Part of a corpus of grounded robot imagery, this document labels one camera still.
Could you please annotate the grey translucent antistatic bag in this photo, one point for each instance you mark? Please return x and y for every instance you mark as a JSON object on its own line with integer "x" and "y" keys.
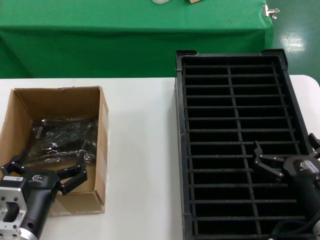
{"x": 62, "y": 147}

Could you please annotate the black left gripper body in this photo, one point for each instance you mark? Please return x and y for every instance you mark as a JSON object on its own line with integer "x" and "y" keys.
{"x": 41, "y": 195}

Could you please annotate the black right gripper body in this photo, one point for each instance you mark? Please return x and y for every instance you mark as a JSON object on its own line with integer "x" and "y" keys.
{"x": 306, "y": 180}

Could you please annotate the small brown cardboard piece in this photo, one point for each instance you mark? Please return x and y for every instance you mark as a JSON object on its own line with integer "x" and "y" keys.
{"x": 194, "y": 1}

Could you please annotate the silver metal binder clip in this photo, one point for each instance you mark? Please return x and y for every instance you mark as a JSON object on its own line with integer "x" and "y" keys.
{"x": 268, "y": 11}

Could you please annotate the green tablecloth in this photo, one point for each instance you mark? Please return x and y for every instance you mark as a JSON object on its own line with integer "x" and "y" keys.
{"x": 125, "y": 37}

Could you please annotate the black slotted plastic container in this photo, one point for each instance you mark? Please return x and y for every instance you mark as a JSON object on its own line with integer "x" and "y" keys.
{"x": 180, "y": 125}

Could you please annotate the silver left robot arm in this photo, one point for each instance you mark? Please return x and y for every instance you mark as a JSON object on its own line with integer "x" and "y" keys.
{"x": 26, "y": 235}

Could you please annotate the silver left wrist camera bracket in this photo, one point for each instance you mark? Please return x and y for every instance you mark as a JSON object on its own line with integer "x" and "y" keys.
{"x": 11, "y": 200}

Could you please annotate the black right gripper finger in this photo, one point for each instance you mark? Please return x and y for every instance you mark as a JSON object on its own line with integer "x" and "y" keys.
{"x": 316, "y": 145}
{"x": 268, "y": 165}

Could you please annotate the white translucent plastic object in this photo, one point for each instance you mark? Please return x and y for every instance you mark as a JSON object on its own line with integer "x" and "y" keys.
{"x": 160, "y": 1}

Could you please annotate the brown cardboard box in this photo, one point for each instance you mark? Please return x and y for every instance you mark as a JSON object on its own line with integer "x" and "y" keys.
{"x": 22, "y": 105}

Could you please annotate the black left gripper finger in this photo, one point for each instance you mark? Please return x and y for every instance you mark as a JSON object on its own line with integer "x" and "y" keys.
{"x": 75, "y": 175}
{"x": 15, "y": 166}

